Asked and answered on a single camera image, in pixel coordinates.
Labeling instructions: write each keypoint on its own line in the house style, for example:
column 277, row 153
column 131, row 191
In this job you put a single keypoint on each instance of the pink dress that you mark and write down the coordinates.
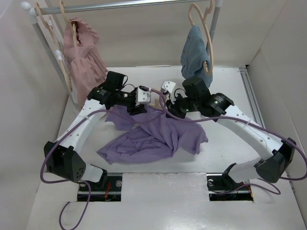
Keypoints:
column 87, row 68

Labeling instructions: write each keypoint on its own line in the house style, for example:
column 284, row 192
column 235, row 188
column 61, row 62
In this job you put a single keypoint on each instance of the wooden hanger with pink dress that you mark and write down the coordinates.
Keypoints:
column 72, row 28

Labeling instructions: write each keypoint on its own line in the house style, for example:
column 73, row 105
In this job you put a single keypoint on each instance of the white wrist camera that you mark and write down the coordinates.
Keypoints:
column 143, row 96
column 168, row 88

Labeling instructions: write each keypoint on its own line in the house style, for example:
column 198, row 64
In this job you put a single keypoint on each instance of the wooden hanger with blue garment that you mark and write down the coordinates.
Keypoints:
column 203, row 17

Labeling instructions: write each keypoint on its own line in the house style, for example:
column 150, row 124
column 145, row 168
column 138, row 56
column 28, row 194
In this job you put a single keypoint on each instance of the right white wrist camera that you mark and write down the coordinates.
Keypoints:
column 168, row 88

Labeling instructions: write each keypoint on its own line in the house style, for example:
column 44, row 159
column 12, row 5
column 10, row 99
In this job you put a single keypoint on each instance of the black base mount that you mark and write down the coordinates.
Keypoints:
column 222, row 188
column 110, row 192

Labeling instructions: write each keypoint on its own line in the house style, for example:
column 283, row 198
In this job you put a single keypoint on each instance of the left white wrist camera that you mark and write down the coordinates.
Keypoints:
column 143, row 96

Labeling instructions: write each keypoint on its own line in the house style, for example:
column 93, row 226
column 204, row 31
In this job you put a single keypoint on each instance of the aluminium rail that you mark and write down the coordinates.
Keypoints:
column 256, row 113

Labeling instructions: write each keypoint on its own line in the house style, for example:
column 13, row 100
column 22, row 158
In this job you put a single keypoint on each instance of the blue garment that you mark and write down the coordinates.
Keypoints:
column 193, row 57

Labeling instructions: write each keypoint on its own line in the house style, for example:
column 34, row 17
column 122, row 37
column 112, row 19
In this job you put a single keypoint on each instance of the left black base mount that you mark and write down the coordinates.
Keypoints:
column 110, row 192

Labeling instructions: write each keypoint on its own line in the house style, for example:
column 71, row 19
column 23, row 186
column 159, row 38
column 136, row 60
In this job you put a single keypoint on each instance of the purple t shirt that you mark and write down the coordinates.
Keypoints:
column 150, row 137

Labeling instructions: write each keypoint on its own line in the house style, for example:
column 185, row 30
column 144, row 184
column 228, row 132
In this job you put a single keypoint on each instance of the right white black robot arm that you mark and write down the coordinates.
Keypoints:
column 275, row 154

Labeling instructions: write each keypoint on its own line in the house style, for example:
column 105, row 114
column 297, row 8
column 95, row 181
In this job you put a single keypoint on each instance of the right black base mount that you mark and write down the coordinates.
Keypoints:
column 222, row 188

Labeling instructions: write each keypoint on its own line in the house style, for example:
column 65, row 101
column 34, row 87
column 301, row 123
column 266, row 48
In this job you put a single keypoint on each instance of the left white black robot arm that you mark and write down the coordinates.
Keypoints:
column 62, row 156

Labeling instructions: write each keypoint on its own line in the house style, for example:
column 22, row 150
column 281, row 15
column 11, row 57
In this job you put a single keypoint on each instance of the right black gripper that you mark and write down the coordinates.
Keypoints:
column 173, row 109

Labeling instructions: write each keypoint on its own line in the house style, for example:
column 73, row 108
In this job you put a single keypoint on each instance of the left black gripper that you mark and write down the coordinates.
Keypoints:
column 134, row 109

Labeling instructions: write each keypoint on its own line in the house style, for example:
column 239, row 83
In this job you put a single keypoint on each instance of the white clothes rack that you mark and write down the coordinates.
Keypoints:
column 32, row 14

